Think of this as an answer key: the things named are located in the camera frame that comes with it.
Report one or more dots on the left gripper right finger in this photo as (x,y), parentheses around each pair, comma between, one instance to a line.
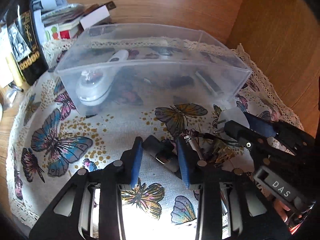
(250,215)

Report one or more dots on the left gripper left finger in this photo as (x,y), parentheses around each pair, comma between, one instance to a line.
(69,215)

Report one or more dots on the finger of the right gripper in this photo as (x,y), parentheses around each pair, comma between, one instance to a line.
(243,135)
(260,126)

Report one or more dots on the white power adapter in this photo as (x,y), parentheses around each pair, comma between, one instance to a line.
(234,114)

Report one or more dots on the small black rectangular device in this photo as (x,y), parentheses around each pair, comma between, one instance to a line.
(163,152)

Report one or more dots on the person's right hand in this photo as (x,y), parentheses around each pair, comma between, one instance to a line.
(282,210)

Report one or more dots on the metal cylindrical connector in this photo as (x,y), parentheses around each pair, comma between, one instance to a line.
(191,140)

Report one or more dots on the dark flat rectangular bar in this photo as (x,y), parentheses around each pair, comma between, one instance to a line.
(210,85)

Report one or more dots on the butterfly print lace cloth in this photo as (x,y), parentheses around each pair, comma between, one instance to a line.
(159,206)

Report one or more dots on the white handheld lint remover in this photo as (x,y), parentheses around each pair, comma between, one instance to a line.
(94,85)

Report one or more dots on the clear plastic storage box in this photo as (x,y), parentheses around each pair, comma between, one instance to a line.
(160,70)

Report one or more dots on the dark wine bottle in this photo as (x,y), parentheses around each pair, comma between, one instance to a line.
(24,41)

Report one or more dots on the stack of books and papers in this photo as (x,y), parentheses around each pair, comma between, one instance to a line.
(60,20)

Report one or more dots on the white box on books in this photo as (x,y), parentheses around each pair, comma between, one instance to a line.
(101,15)

